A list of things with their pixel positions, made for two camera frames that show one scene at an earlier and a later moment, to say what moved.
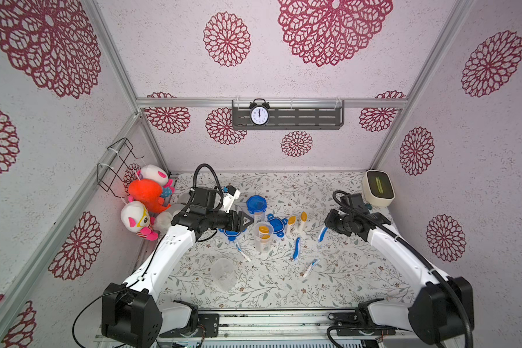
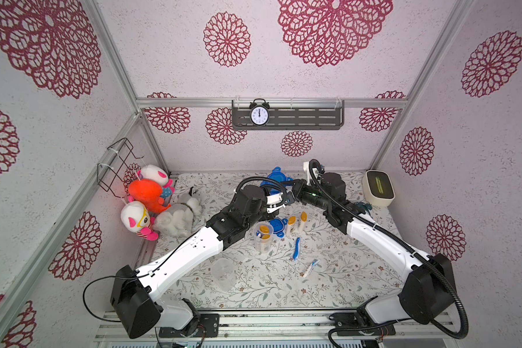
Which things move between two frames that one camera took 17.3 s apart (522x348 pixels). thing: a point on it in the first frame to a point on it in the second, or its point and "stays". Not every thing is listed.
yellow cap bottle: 304,218 stays
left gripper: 238,226 to 267,216
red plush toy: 148,192 stays
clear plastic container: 263,232 stays
